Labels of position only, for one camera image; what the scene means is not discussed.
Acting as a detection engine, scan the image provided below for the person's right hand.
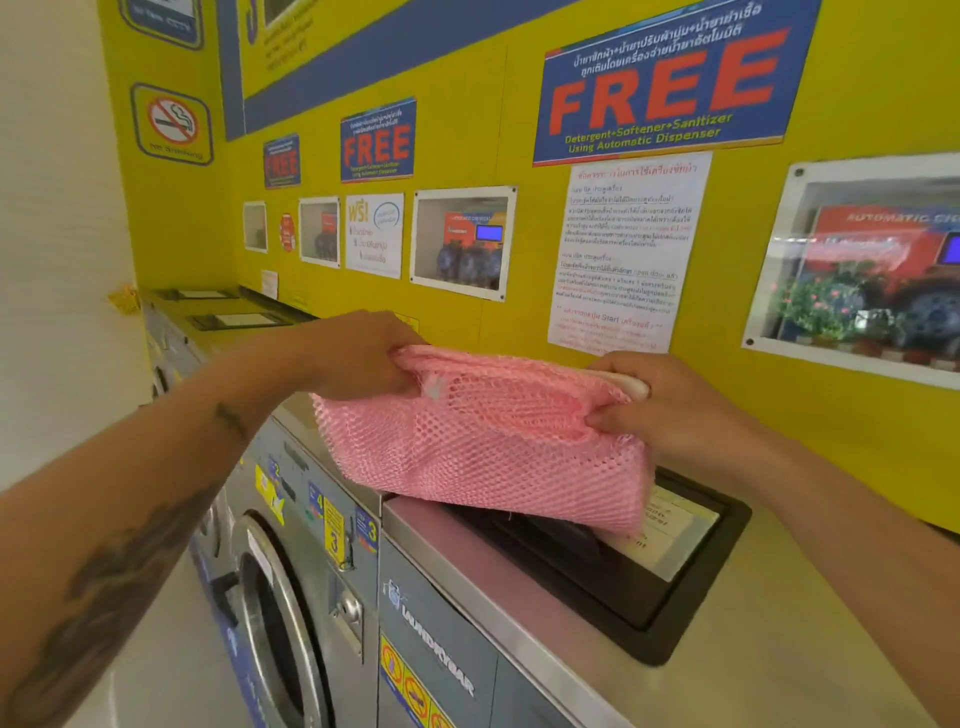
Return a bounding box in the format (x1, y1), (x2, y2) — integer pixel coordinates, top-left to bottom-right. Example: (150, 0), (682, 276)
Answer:
(585, 351), (753, 490)

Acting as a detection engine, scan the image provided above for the person's left hand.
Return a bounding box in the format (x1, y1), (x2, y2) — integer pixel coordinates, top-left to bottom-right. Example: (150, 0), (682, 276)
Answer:
(288, 311), (427, 402)

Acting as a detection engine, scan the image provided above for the pink mesh laundry bag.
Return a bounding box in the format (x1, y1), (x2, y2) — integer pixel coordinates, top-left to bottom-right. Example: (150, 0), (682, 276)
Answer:
(310, 344), (655, 538)

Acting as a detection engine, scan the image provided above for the person's right forearm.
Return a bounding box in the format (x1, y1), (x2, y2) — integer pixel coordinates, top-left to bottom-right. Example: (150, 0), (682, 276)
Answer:
(708, 431), (960, 728)

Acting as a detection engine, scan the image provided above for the person's left forearm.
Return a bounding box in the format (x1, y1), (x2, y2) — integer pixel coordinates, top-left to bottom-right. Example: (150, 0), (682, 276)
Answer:
(0, 324), (316, 728)

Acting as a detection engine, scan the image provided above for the white poster with orange print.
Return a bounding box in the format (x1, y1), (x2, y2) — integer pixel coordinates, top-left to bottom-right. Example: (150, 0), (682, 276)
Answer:
(344, 192), (406, 281)

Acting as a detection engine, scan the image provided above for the medium white framed dispenser window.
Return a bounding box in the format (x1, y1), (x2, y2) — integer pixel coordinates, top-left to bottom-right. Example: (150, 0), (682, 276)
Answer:
(409, 185), (519, 303)

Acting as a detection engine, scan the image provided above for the white printed instruction sheet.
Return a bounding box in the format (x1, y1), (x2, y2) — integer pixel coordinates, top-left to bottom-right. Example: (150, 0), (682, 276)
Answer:
(546, 151), (714, 357)

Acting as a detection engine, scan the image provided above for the small white framed dispenser window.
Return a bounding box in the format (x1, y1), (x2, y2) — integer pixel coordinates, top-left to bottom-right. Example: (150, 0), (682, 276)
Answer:
(297, 195), (342, 270)

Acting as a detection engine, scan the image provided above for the white label on lid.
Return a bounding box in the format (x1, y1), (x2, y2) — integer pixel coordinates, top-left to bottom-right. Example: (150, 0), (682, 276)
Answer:
(592, 483), (722, 584)

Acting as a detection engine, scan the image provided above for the steel washing machine round door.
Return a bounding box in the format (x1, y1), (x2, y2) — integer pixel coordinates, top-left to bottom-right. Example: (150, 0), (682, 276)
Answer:
(187, 390), (393, 728)

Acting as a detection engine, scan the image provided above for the narrow white framed dispenser window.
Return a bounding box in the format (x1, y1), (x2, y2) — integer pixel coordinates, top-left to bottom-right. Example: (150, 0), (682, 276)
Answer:
(241, 200), (270, 255)

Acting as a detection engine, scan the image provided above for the medium blue red-lettered sign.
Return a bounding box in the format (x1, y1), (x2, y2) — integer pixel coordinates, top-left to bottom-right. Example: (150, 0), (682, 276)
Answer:
(339, 97), (418, 185)

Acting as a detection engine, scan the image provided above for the small blue red-lettered sign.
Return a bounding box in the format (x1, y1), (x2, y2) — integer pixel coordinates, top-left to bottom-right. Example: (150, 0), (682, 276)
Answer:
(262, 133), (303, 190)

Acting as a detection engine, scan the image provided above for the large white framed dispenser window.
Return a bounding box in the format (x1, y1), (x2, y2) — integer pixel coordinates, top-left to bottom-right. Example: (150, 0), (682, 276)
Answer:
(741, 153), (960, 393)

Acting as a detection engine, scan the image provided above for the blue and yellow banner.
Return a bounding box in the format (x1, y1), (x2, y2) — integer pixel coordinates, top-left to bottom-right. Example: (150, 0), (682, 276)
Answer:
(215, 0), (582, 143)

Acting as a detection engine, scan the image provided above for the steel washing machine grey panel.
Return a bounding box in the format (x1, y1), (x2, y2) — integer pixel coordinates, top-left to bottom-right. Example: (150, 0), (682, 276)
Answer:
(377, 465), (942, 728)

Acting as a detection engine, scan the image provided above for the large blue red-lettered sign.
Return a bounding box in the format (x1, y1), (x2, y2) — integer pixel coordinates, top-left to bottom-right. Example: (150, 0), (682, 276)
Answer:
(532, 0), (823, 168)

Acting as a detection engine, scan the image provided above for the no smoking sign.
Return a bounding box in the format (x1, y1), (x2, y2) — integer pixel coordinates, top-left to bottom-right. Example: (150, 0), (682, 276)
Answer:
(130, 82), (216, 168)

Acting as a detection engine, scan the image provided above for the blue framed sign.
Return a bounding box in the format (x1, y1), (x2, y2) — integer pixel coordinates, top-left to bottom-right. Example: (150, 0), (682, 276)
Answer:
(117, 0), (206, 51)

